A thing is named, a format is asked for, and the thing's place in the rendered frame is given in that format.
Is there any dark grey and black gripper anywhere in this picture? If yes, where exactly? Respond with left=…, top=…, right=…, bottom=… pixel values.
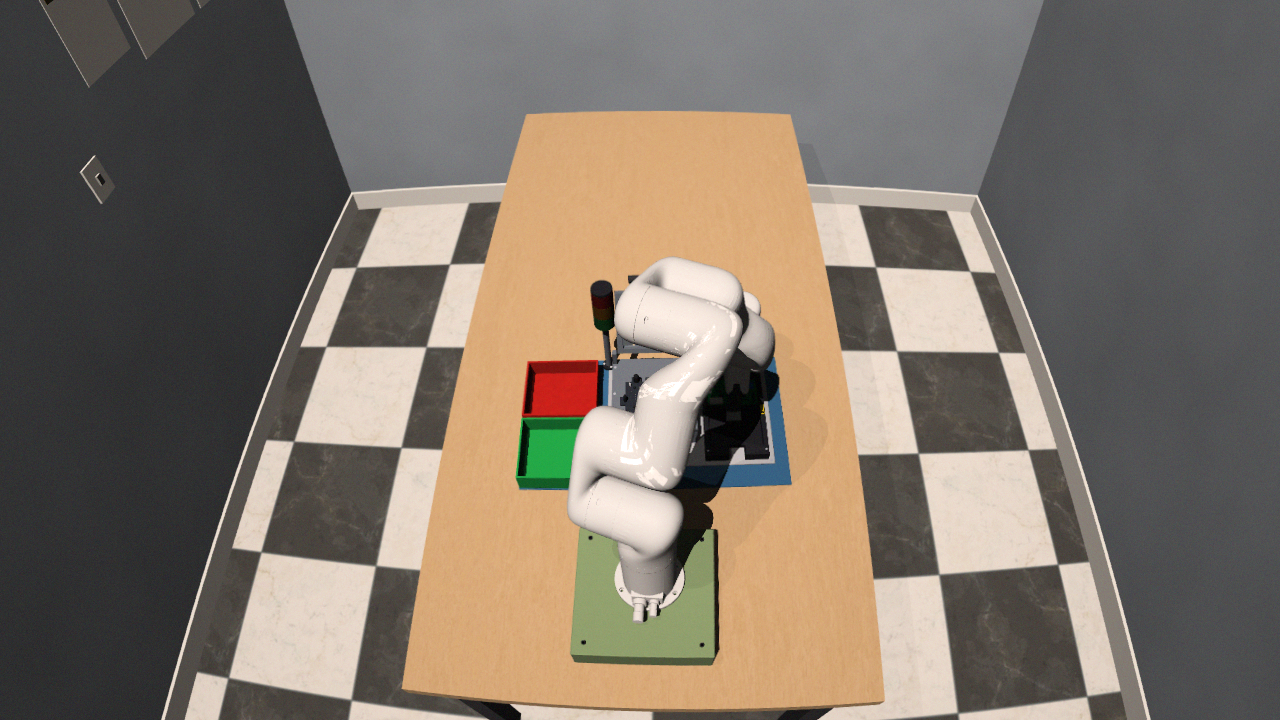
left=723, top=365, right=750, bottom=413

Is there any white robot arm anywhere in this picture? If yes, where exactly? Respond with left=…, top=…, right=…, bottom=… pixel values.
left=567, top=256, right=774, bottom=623

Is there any red bin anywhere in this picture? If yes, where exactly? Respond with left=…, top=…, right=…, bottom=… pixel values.
left=522, top=360, right=600, bottom=418

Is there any green open-top bin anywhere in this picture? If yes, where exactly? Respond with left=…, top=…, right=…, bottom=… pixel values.
left=516, top=416, right=584, bottom=488

